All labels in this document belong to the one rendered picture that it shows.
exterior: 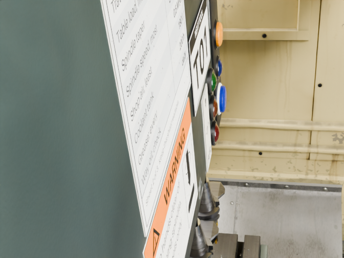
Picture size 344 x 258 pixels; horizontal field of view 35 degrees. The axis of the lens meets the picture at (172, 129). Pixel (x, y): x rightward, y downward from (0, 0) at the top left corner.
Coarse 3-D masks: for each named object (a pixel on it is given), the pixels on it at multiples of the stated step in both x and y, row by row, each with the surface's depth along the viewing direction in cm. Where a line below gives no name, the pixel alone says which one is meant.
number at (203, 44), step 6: (204, 24) 48; (204, 30) 48; (204, 36) 48; (198, 42) 45; (204, 42) 48; (204, 48) 48; (204, 54) 49; (204, 60) 49; (204, 66) 49; (204, 72) 49
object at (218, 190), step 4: (212, 184) 113; (216, 184) 112; (220, 184) 112; (212, 188) 112; (216, 188) 111; (220, 188) 111; (224, 188) 111; (212, 192) 111; (216, 192) 110; (220, 192) 110; (224, 192) 111; (216, 196) 110; (220, 196) 110
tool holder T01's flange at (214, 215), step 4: (216, 200) 107; (216, 204) 108; (216, 208) 106; (200, 212) 105; (208, 212) 105; (212, 212) 105; (216, 212) 105; (200, 216) 104; (204, 216) 104; (208, 216) 104; (212, 216) 105; (216, 216) 106; (216, 220) 106
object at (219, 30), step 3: (219, 24) 54; (219, 27) 54; (222, 27) 55; (216, 30) 54; (219, 30) 54; (222, 30) 55; (216, 33) 54; (219, 33) 54; (222, 33) 55; (216, 36) 54; (219, 36) 54; (222, 36) 55; (216, 39) 54; (219, 39) 54; (222, 39) 56; (219, 42) 55; (219, 45) 55
